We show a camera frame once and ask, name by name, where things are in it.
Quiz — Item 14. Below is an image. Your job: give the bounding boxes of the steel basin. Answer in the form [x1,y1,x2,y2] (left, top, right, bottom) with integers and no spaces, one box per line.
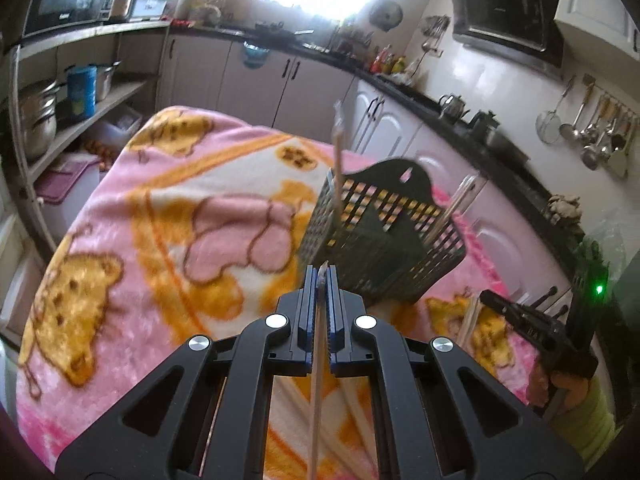
[487,130,531,162]

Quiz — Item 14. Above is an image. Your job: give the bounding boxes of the dark green plastic utensil basket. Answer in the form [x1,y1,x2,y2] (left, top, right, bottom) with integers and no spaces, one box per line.
[297,159,468,307]

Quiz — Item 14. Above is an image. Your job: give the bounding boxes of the plastic-wrapped wooden chopstick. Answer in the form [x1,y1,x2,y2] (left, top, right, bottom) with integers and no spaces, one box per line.
[427,172,484,252]
[331,100,347,222]

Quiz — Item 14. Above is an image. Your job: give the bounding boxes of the blue canister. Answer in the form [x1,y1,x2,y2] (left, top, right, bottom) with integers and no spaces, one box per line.
[66,64,99,119]

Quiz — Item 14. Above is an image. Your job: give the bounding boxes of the hanging wire strainer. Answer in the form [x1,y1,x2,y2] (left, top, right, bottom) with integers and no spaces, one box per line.
[535,76,577,146]

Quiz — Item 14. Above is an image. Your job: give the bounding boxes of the bundle of chopsticks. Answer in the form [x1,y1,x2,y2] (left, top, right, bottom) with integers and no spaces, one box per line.
[457,294,484,357]

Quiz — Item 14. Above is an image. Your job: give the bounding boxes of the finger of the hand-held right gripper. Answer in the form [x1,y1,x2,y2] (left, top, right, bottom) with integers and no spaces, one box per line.
[479,290,558,348]

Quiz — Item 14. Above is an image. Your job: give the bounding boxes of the steel kettle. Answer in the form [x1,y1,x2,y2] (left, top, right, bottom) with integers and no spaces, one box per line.
[438,92,471,121]

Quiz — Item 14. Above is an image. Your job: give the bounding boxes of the black range hood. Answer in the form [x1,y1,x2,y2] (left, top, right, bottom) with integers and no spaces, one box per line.
[447,0,567,69]

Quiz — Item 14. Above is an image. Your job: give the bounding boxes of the kitchen shelf unit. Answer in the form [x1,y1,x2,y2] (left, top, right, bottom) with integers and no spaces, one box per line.
[0,17,174,261]

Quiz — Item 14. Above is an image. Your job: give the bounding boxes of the bunch of mushrooms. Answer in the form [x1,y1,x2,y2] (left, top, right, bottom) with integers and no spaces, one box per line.
[547,193,584,227]

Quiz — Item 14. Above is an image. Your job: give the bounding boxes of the dark kettle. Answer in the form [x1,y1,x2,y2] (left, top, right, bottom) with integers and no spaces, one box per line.
[470,109,501,144]

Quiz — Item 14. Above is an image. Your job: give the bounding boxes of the pink printed blanket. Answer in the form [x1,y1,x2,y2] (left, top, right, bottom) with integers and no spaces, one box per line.
[15,105,531,480]

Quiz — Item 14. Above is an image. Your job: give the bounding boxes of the white upper cabinet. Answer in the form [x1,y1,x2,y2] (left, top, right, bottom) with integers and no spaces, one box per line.
[554,0,640,57]

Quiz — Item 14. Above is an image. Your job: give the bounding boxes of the pink cutting board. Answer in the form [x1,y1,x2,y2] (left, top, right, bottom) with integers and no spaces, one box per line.
[34,155,102,207]

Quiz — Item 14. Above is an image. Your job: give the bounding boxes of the black wok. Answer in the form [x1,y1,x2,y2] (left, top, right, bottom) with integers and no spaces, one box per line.
[254,22,314,44]

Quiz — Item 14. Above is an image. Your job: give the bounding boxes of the person's right forearm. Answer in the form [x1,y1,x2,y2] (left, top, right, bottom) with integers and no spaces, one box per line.
[545,375,619,467]

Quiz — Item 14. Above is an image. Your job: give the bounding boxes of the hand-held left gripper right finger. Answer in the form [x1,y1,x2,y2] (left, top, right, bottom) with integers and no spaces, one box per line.
[326,266,586,480]

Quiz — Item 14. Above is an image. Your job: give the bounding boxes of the steel pot with lid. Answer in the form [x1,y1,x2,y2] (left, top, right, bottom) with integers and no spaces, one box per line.
[95,61,122,102]

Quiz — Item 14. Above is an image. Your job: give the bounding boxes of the small hanging utensil rack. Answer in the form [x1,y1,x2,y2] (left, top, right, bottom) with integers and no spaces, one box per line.
[421,14,452,57]

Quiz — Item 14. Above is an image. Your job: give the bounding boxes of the person's right hand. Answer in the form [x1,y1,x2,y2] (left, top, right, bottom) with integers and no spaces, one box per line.
[531,357,591,411]

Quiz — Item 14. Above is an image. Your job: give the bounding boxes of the round wall fan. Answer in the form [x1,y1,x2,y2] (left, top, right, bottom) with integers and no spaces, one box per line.
[368,0,404,31]

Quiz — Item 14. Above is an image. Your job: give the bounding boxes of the blue hanging bag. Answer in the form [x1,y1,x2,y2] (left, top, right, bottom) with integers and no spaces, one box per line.
[243,41,271,68]

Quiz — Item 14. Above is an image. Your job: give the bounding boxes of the stacked steel pots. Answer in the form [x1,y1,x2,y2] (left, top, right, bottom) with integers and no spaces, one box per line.
[17,80,64,162]

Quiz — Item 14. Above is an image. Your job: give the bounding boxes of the white lower kitchen cabinets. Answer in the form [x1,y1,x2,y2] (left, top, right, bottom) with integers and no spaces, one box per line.
[159,30,596,311]

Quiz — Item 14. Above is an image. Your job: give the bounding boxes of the heap of brown eggs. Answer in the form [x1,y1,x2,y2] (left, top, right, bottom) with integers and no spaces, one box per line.
[84,139,119,172]

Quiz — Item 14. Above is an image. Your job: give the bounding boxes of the black dish rack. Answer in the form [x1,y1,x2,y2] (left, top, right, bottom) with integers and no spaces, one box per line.
[329,24,377,59]

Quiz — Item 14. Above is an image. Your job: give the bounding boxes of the group of condiment bottles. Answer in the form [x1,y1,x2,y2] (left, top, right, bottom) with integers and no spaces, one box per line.
[369,45,409,75]

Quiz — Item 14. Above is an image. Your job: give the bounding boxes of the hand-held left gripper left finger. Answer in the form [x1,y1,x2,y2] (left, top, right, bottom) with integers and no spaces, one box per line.
[55,265,322,480]

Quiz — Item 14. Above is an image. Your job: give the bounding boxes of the grey plastic box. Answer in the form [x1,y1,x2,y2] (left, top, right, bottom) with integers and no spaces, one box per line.
[132,0,169,20]

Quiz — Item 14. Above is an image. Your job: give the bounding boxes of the bare wooden chopstick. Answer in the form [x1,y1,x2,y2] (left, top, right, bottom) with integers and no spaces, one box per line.
[306,260,331,480]

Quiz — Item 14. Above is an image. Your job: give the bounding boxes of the row of hanging kitchen utensils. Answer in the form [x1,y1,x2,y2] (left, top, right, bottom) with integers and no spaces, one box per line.
[559,74,640,179]

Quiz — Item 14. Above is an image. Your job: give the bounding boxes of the clear plastic container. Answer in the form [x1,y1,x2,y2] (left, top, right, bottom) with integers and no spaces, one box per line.
[92,105,144,149]

